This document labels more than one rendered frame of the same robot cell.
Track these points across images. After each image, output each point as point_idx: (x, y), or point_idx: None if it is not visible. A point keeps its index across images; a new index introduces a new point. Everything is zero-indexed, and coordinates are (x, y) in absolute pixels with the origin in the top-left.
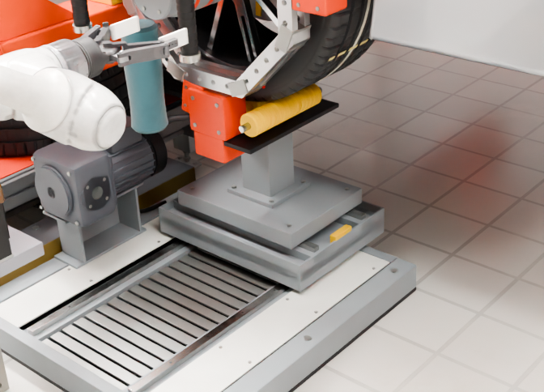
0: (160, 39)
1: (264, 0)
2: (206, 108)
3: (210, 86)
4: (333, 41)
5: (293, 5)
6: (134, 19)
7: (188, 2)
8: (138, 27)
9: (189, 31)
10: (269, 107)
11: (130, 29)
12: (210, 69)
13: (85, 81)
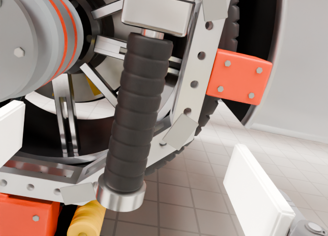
0: (292, 216)
1: (102, 80)
2: (12, 223)
3: (24, 192)
4: (201, 129)
5: (210, 88)
6: (17, 114)
7: (166, 71)
8: (21, 136)
9: (150, 138)
10: (95, 203)
11: (4, 150)
12: (13, 165)
13: None
